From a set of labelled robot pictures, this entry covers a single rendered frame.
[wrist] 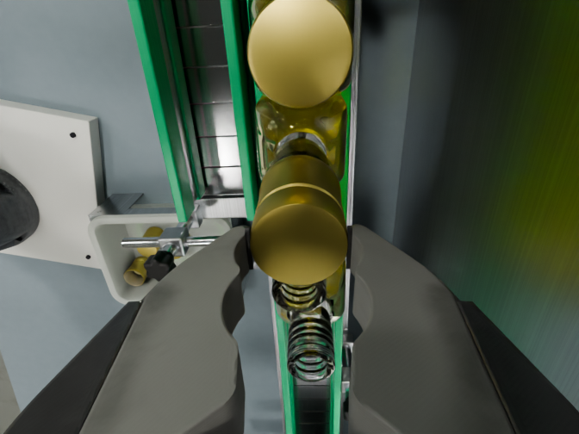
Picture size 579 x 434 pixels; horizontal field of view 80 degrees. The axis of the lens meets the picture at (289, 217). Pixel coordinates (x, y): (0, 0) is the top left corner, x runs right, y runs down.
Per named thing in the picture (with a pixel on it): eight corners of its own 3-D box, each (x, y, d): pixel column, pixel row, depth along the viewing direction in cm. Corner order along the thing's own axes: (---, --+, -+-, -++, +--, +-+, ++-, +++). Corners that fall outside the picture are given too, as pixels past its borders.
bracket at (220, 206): (266, 198, 52) (261, 221, 46) (204, 200, 53) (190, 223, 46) (264, 176, 50) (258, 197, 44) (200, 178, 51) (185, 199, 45)
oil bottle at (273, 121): (327, 118, 40) (348, 201, 21) (278, 120, 40) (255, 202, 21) (328, 65, 37) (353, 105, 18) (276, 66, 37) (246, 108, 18)
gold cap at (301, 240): (339, 226, 16) (349, 288, 12) (263, 227, 16) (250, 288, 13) (341, 153, 15) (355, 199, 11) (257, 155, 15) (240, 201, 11)
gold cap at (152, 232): (148, 243, 62) (138, 257, 58) (144, 226, 61) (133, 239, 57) (168, 243, 62) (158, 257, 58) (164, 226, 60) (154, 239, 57)
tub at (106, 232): (250, 273, 67) (242, 305, 59) (135, 275, 68) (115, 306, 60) (239, 189, 58) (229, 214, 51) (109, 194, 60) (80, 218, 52)
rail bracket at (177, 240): (275, 220, 46) (265, 282, 35) (150, 223, 47) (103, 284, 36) (273, 200, 44) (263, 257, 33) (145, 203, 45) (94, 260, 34)
